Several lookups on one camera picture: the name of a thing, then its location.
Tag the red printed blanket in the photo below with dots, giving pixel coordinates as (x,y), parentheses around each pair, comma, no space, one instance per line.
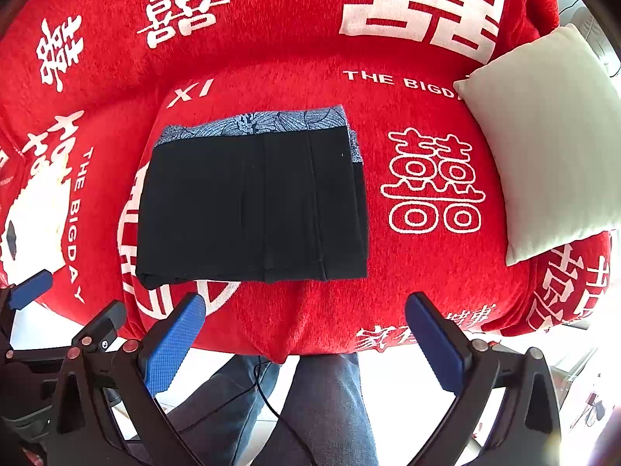
(291,58)

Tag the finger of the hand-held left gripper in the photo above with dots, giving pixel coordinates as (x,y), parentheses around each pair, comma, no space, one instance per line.
(104,323)
(29,289)

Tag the pale square cushion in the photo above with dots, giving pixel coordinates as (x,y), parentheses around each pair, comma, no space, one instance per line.
(538,145)

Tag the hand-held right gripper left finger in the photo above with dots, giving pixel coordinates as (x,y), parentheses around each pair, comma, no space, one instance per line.
(174,344)

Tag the person's leg in jeans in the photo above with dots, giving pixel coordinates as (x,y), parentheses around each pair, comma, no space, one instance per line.
(330,407)
(218,412)

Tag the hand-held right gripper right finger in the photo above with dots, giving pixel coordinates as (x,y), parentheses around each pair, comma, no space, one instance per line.
(434,344)

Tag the black pants with patterned waistband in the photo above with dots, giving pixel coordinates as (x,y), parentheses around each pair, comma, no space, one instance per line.
(242,204)

